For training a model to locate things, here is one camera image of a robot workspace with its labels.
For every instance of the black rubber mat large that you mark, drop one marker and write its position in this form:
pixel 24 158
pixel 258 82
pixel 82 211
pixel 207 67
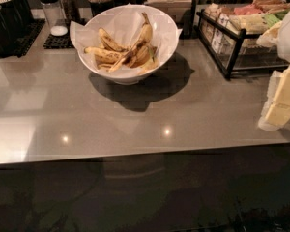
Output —
pixel 23 44

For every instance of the clear sugar shaker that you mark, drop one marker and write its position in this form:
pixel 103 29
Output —
pixel 54 17

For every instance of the upper left spotted banana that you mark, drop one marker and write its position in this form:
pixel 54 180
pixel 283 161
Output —
pixel 109 42

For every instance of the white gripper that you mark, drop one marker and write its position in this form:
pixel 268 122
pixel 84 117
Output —
pixel 284 96

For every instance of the black wire condiment rack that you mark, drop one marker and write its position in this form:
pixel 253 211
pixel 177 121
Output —
pixel 228 51

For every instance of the left lying spotted banana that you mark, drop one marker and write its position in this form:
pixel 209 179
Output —
pixel 103 55

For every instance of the dark pepper shaker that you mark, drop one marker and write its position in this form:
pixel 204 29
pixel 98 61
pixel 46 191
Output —
pixel 71 10

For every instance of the black round container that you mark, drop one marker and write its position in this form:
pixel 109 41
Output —
pixel 15 18

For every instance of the small bottom left banana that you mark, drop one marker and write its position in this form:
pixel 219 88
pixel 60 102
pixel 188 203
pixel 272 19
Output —
pixel 105 66

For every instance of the black napkin holder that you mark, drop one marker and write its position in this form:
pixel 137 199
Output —
pixel 181 11

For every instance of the right brown-spotted banana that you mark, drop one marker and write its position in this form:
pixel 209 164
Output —
pixel 145 59

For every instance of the white ceramic bowl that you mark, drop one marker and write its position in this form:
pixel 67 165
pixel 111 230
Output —
pixel 129 76

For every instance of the black rubber mat small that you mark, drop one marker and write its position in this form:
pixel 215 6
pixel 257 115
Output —
pixel 58 42

